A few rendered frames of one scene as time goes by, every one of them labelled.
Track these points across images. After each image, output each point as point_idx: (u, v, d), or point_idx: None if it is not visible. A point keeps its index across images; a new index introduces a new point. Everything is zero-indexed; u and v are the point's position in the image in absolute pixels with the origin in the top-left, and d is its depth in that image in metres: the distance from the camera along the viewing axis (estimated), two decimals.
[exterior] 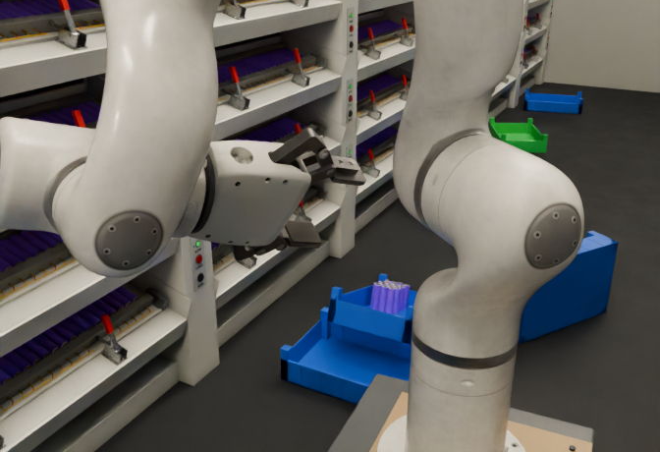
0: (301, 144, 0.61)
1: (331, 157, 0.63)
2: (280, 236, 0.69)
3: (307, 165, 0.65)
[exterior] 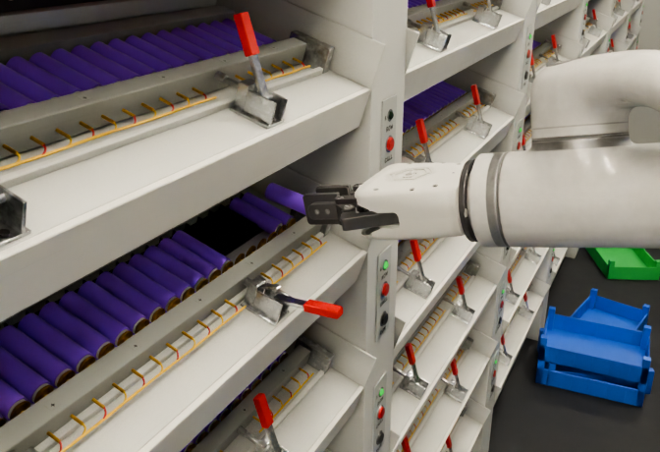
0: None
1: None
2: None
3: None
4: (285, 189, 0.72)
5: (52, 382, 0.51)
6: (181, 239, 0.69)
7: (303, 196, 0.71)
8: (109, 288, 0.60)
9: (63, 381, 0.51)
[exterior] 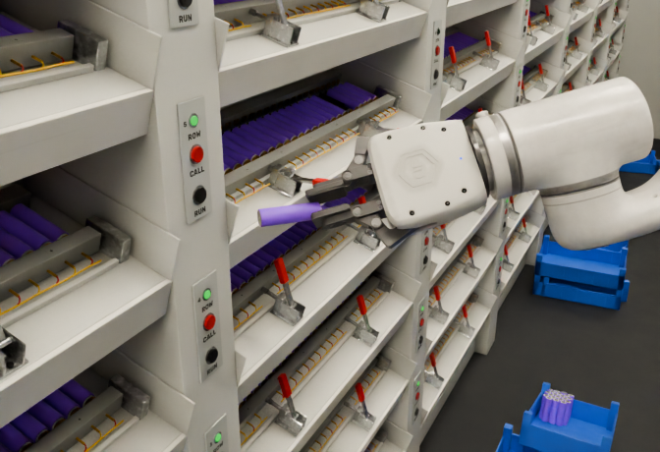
0: None
1: None
2: None
3: (363, 177, 0.69)
4: (344, 89, 1.21)
5: (274, 148, 0.96)
6: (315, 99, 1.14)
7: (355, 94, 1.21)
8: (286, 116, 1.06)
9: (279, 148, 0.96)
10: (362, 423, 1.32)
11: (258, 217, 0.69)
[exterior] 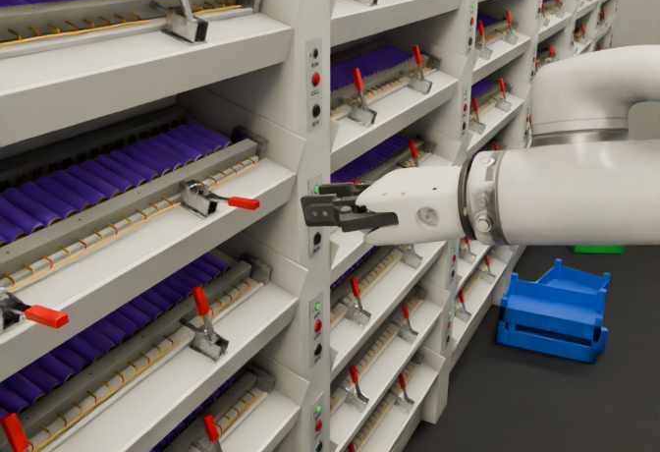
0: (356, 217, 0.62)
1: (337, 208, 0.65)
2: (368, 187, 0.69)
3: None
4: (182, 134, 0.88)
5: (9, 242, 0.63)
6: (129, 151, 0.81)
7: (196, 141, 0.87)
8: (63, 182, 0.72)
9: None
10: None
11: (149, 143, 0.86)
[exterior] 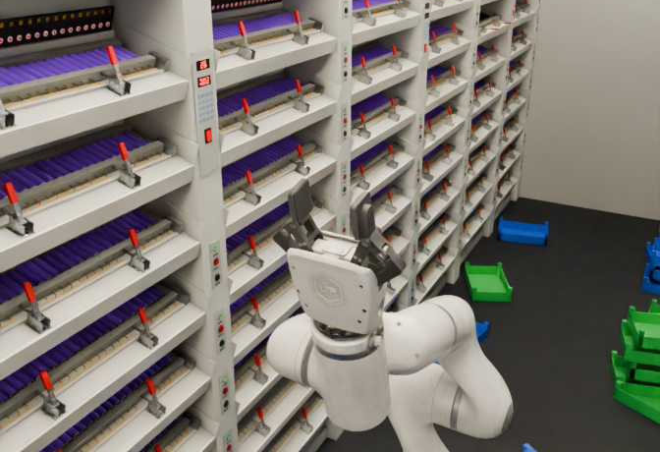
0: (398, 270, 0.71)
1: (385, 239, 0.70)
2: (312, 223, 0.74)
3: (357, 249, 0.70)
4: None
5: (51, 368, 1.40)
6: None
7: (144, 296, 1.64)
8: None
9: (55, 368, 1.40)
10: None
11: None
